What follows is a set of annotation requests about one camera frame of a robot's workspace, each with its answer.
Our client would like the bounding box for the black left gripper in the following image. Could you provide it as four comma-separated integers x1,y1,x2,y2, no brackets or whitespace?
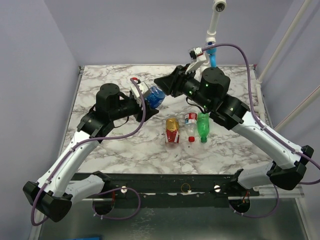
110,96,159,122

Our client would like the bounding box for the blue label Pocari bottle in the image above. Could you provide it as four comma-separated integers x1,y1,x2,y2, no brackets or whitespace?
146,86,166,109

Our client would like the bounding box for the gold red label bottle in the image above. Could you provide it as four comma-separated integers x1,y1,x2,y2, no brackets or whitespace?
165,115,180,148

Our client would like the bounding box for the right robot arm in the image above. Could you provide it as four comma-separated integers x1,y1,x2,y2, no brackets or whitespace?
154,65,314,196

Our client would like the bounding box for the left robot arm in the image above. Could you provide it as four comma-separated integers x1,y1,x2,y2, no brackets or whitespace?
22,78,159,226

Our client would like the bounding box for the clear bottle red cap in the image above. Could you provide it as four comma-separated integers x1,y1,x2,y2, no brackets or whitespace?
184,112,198,143

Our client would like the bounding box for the green plastic bottle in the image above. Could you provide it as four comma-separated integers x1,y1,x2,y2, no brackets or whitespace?
197,112,210,143

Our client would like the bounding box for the blue pipe valve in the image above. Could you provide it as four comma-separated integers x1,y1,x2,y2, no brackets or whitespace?
205,41,217,68

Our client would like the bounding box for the white diagonal pole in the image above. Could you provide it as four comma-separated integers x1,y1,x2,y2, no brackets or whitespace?
256,0,312,85

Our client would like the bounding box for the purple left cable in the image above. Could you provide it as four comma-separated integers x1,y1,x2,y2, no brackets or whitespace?
30,79,147,227

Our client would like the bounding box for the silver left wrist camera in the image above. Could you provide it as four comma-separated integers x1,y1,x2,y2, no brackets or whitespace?
130,77,151,107

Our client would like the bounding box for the black mounting rail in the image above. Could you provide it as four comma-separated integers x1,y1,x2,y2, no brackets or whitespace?
69,172,261,210

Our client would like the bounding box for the white PVC pipe frame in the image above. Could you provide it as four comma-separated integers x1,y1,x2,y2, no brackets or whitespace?
202,0,266,121

